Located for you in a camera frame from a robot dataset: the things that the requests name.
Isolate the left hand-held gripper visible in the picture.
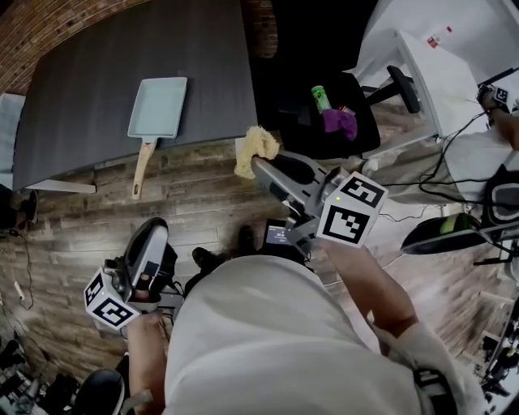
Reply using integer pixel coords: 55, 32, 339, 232
84, 217, 180, 332

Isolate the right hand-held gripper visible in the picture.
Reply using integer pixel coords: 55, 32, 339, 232
251, 155, 389, 248

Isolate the yellow fluffy scrubbing cloth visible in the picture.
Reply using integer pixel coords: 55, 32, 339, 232
234, 125, 281, 180

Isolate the pale blue rectangular pan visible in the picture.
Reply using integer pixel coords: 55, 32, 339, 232
127, 76, 188, 201

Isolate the person's right forearm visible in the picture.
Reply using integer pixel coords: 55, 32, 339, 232
320, 237, 419, 338

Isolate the person's left forearm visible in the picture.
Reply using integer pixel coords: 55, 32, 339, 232
127, 310, 174, 409

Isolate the another person's forearm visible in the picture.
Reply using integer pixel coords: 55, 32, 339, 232
486, 105, 519, 152

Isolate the small black screen device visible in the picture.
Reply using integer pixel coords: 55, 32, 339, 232
264, 218, 294, 247

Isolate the black office chair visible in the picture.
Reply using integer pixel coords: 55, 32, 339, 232
278, 64, 422, 161

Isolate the black round stool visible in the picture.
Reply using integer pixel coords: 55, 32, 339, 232
74, 368, 126, 415

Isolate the purple cloth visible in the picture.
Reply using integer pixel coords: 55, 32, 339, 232
322, 108, 359, 143

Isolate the black seat with green patch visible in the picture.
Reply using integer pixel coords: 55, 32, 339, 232
400, 212, 486, 256

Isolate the person's black shoe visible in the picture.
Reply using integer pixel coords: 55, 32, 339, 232
191, 246, 229, 269
238, 225, 261, 253

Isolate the green drink can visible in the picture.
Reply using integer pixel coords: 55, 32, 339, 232
311, 84, 334, 115

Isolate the person's white shirt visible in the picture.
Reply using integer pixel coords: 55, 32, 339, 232
163, 255, 487, 415

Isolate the white desk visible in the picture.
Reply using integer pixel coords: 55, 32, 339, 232
356, 0, 519, 141

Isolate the pale blue cushion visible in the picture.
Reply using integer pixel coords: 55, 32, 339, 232
0, 92, 26, 191

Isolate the clear bottle with red label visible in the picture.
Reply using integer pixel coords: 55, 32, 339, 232
425, 25, 453, 46

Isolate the white cable with switch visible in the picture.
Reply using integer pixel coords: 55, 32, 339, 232
0, 246, 34, 312

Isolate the black cable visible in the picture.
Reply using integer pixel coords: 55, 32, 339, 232
380, 108, 498, 203

